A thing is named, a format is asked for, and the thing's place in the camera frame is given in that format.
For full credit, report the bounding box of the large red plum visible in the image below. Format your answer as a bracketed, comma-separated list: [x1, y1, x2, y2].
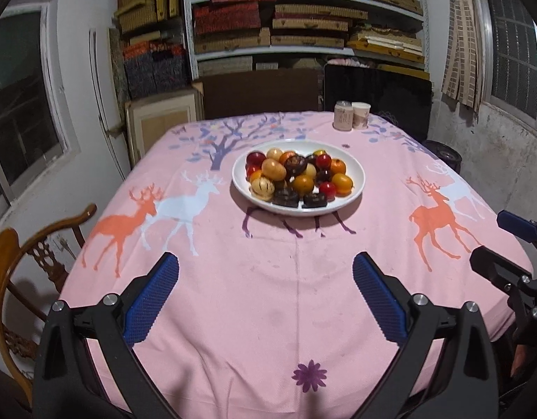
[246, 151, 267, 167]

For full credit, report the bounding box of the white paper cup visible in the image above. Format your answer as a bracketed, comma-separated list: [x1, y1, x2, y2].
[352, 102, 371, 130]

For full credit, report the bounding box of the wooden chair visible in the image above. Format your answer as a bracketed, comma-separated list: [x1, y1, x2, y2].
[0, 203, 97, 403]

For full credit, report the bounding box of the yellow orange fruit on plate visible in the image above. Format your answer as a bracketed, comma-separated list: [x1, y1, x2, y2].
[291, 174, 315, 197]

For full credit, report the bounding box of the pink deer tablecloth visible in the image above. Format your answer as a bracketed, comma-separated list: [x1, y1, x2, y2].
[62, 112, 531, 418]

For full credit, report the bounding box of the red cherry tomato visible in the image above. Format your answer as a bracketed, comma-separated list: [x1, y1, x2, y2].
[319, 182, 337, 201]
[246, 164, 261, 180]
[316, 153, 332, 170]

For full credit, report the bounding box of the white oval plate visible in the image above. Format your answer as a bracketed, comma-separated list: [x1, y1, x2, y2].
[231, 139, 366, 218]

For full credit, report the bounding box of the small yellow striped fruit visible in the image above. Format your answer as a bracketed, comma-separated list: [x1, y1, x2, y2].
[267, 148, 283, 162]

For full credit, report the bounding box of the yellow pepino purple stripe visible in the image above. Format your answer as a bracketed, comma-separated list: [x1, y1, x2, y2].
[250, 176, 275, 201]

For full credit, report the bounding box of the yellow oval fruit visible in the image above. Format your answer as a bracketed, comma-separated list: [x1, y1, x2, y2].
[332, 173, 353, 197]

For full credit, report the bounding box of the beige patterned curtain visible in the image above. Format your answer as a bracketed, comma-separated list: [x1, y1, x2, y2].
[441, 0, 483, 112]

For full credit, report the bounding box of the dark purple fruit on plate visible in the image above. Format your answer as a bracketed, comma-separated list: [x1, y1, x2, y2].
[316, 169, 332, 184]

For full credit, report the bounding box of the framed board leaning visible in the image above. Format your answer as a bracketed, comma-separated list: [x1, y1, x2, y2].
[126, 88, 204, 166]

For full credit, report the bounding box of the white metal shelf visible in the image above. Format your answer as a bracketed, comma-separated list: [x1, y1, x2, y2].
[183, 0, 429, 79]

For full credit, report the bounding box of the orange tangerine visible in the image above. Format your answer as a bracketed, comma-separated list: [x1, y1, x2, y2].
[330, 158, 347, 175]

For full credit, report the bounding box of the large yellow striped melon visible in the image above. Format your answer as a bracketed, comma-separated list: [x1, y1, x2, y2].
[262, 158, 287, 182]

